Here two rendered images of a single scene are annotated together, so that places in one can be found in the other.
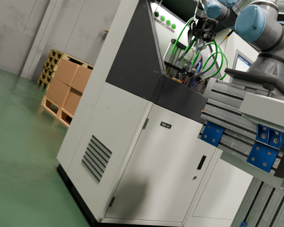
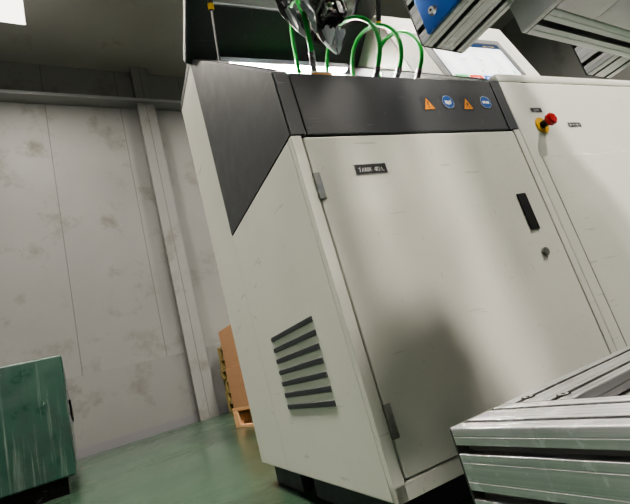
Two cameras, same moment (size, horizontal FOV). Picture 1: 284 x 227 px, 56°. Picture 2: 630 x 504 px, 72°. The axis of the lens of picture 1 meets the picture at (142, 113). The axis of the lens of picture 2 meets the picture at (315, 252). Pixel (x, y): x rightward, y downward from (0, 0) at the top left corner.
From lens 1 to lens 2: 0.77 m
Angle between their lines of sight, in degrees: 20
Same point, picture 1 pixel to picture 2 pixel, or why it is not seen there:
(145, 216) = not seen: hidden behind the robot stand
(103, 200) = (370, 434)
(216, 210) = not seen: outside the picture
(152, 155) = (398, 249)
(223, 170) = (592, 205)
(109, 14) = not seen: hidden behind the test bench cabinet
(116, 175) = (347, 346)
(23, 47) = (179, 376)
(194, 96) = (383, 86)
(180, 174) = (504, 262)
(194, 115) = (418, 121)
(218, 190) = (627, 255)
